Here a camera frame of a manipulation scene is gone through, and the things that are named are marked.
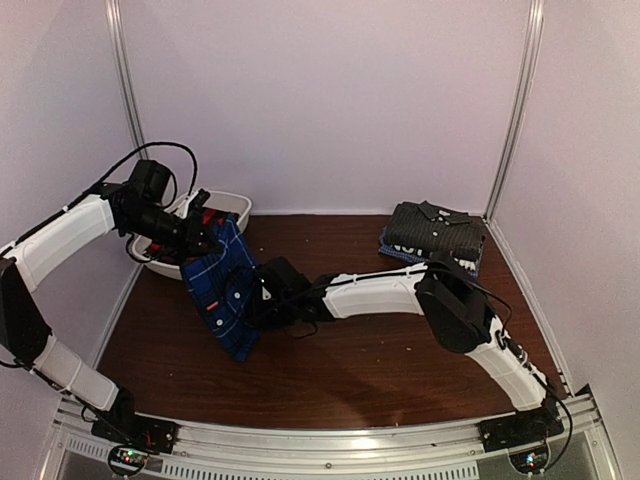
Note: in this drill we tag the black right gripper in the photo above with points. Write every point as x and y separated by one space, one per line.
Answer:
260 321

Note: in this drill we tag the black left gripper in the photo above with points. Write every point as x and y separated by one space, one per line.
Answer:
193 230

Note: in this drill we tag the blue plaid long sleeve shirt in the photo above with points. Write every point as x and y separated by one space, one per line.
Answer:
222 286

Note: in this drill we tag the blue checked shirt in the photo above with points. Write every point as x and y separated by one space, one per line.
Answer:
395 252

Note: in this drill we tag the dark grey striped shirt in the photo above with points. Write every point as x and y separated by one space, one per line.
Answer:
424 228

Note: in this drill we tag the black white graphic shirt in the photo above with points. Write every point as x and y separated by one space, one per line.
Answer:
450 255

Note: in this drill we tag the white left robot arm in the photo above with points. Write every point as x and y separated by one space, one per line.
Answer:
26 263

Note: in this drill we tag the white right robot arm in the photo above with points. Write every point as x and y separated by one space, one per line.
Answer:
459 312

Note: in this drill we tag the red black plaid shirt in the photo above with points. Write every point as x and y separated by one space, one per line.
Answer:
212 216

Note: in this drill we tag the white plastic basket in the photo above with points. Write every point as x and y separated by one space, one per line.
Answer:
239 206

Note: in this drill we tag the left circuit board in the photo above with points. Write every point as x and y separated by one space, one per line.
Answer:
125 460

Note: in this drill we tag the circuit board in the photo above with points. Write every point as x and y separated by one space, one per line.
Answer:
125 460
530 461

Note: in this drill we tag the right circuit board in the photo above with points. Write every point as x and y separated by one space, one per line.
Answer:
530 461

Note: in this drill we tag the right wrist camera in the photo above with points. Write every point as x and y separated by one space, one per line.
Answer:
280 280

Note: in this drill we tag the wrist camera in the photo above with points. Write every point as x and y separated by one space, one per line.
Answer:
150 180
280 280

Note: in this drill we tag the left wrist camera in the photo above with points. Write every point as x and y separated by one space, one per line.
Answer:
150 180

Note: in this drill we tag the aluminium front rail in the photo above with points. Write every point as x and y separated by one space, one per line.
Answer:
449 450

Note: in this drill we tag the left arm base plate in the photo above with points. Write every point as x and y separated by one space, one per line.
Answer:
147 433

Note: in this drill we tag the aluminium corner post left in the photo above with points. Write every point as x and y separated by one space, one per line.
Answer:
118 43

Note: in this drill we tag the aluminium corner post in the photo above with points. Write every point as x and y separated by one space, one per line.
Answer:
118 43
529 59

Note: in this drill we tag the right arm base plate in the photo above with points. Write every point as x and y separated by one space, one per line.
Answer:
517 430

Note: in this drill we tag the aluminium corner post right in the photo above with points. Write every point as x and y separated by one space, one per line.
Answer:
529 59

